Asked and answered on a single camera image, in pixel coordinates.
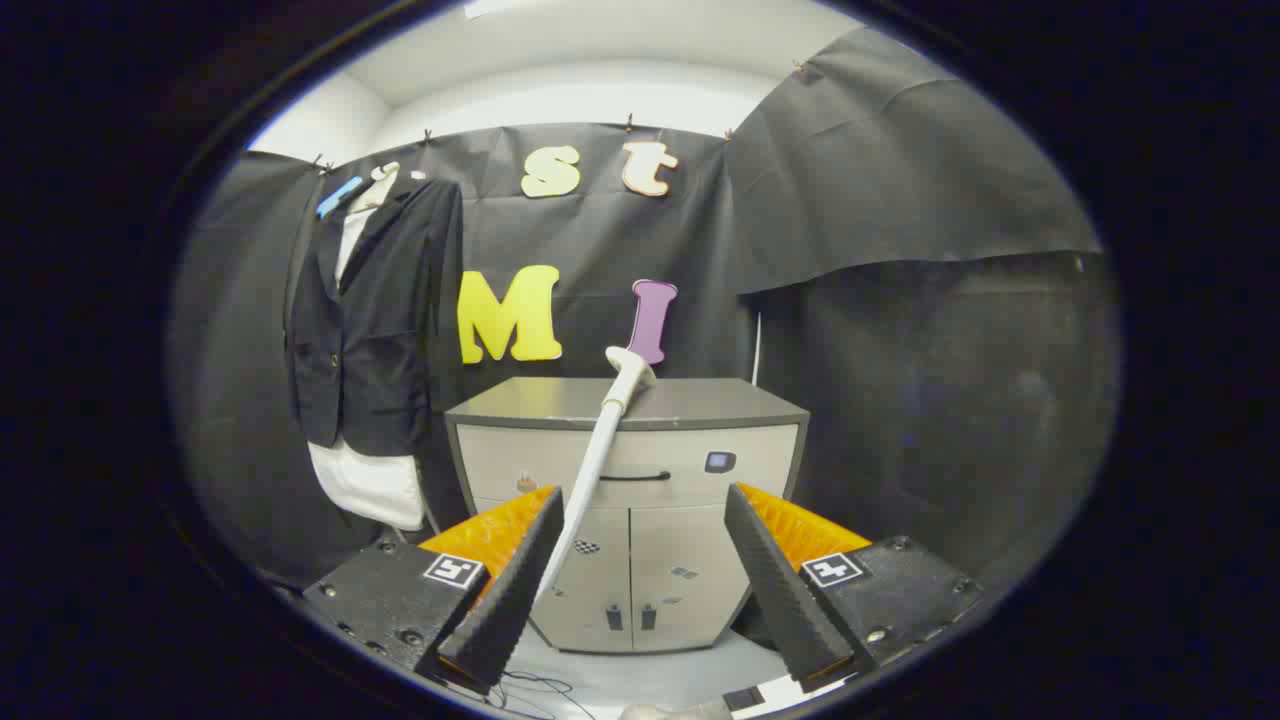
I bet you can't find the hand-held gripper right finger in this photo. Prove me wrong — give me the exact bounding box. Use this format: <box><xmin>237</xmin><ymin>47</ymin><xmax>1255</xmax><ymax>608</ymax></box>
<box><xmin>723</xmin><ymin>482</ymin><xmax>986</xmax><ymax>694</ymax></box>

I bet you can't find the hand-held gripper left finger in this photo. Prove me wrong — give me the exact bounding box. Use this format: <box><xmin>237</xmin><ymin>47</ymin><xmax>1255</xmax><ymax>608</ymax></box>
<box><xmin>303</xmin><ymin>485</ymin><xmax>566</xmax><ymax>696</ymax></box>

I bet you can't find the white shirt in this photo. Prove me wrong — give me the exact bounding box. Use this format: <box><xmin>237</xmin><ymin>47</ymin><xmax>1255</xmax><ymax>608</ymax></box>
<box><xmin>306</xmin><ymin>162</ymin><xmax>426</xmax><ymax>531</ymax></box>

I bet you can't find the black suit jacket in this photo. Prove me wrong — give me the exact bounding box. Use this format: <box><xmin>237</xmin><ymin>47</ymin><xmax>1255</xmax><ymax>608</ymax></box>
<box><xmin>283</xmin><ymin>178</ymin><xmax>466</xmax><ymax>459</ymax></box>

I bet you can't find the grey cabinet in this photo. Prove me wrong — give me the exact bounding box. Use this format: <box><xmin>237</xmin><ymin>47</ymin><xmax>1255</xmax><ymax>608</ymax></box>
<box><xmin>445</xmin><ymin>377</ymin><xmax>809</xmax><ymax>654</ymax></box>

